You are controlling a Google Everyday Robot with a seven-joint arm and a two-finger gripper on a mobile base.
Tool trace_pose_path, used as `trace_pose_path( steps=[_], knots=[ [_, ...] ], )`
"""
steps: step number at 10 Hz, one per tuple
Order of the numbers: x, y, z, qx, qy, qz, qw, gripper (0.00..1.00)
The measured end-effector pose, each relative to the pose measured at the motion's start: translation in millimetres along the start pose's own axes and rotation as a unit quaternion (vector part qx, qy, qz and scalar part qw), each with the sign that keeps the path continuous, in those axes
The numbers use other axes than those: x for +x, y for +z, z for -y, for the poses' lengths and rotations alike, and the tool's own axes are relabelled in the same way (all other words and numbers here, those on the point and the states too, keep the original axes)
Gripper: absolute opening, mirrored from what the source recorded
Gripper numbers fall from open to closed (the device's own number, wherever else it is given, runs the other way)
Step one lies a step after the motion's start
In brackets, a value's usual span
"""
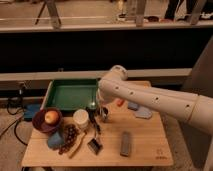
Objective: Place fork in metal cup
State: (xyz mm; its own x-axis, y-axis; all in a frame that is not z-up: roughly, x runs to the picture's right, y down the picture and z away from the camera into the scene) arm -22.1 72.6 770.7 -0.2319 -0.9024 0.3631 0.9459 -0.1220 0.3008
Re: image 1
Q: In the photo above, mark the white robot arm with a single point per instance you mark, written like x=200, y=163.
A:
x=194, y=109

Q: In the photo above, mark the white plastic cup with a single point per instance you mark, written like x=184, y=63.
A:
x=81, y=118

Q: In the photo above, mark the orange carrot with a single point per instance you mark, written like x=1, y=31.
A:
x=120, y=102

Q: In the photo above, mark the blue sponge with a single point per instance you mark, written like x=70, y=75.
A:
x=133, y=106

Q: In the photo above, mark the green plastic tray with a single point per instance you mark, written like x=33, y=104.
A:
x=71, y=94

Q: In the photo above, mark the wooden cutting board table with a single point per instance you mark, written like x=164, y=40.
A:
x=149, y=144

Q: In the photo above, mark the bunch of dark grapes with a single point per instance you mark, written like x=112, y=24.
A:
x=70, y=134

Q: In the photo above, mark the grey rectangular sharpening block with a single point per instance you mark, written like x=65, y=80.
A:
x=126, y=143

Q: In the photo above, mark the black spatula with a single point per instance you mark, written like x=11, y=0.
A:
x=94, y=144

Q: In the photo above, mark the red yellow apple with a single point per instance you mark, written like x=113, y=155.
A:
x=51, y=117

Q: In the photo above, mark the dark red bowl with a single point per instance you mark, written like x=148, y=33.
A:
x=39, y=123

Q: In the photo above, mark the blue box on floor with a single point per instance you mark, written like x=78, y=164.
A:
x=30, y=110

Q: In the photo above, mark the wooden handled brush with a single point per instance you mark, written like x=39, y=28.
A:
x=77, y=144

